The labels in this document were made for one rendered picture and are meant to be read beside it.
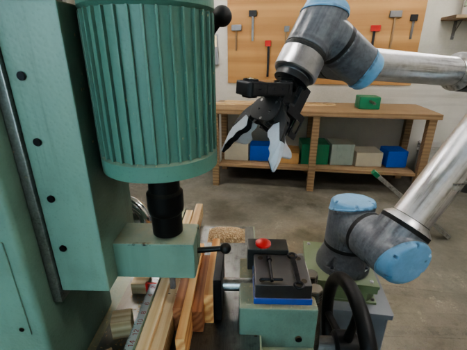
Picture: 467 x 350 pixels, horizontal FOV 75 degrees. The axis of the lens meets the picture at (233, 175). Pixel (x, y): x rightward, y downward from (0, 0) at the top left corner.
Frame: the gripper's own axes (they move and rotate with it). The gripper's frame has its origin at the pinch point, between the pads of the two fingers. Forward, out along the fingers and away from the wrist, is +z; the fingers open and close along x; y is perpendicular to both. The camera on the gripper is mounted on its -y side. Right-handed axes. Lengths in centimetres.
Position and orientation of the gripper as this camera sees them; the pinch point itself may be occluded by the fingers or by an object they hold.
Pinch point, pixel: (242, 160)
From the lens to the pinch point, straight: 60.4
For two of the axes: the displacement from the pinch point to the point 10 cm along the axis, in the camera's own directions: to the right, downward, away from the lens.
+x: -6.3, -3.0, 7.2
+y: 6.3, 3.4, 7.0
